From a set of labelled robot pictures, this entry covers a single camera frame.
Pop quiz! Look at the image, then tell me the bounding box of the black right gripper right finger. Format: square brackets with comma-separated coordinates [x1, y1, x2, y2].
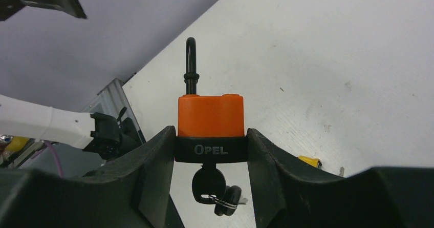
[247, 129, 433, 227]

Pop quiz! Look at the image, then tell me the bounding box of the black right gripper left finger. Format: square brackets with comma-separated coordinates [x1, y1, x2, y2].
[1, 126, 184, 227]

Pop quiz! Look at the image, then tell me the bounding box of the yellow padlock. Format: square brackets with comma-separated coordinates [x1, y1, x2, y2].
[298, 155, 322, 169]

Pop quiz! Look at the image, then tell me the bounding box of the black head keys bunch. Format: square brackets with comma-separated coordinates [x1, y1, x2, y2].
[192, 163, 248, 216]

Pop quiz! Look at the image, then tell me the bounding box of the orange black padlock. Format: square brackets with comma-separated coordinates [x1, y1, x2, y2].
[175, 37, 248, 164]

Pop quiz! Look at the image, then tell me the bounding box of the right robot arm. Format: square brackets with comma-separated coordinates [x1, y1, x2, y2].
[1, 96, 433, 227]

